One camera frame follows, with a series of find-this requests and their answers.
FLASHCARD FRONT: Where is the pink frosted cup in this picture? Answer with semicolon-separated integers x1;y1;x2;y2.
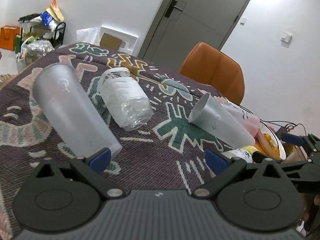
223;105;260;137

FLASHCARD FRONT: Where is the black storage rack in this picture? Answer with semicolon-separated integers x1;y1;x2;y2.
18;12;66;48

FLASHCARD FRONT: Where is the white bowl of oranges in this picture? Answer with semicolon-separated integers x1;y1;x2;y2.
255;121;286;161

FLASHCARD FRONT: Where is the large frosted plastic cup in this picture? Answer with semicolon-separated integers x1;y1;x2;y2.
32;63;122;157

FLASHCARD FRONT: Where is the grey door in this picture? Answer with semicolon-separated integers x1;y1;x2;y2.
138;0;250;70

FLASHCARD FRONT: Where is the orange leather chair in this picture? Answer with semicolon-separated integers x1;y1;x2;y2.
179;42;245;105

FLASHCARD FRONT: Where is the clear bottle yellow label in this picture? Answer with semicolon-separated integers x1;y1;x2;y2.
222;145;258;163

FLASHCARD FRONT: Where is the clear plastic jar white label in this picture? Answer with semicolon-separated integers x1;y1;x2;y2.
98;67;153;131

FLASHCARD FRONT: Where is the patterned woven tablecloth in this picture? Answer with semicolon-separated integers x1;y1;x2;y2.
1;44;248;239

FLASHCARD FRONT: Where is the small white door switch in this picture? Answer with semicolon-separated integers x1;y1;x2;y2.
239;17;247;25

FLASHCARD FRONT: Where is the orange paper bag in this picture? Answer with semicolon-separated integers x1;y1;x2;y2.
0;25;20;50

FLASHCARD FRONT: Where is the white wall switch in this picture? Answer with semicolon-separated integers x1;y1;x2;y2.
281;32;292;44

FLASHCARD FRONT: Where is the black power cable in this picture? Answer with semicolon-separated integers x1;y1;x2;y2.
240;104;308;137

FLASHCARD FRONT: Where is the white plastic bag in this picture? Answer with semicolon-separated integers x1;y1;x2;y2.
76;27;100;45

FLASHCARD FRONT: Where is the black door handle lock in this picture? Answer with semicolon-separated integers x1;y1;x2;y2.
164;0;183;18

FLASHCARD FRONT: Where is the grey frosted cup with drawing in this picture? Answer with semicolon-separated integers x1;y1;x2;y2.
188;93;255;148

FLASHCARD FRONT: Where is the brown cardboard piece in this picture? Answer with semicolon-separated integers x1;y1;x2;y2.
99;33;123;50

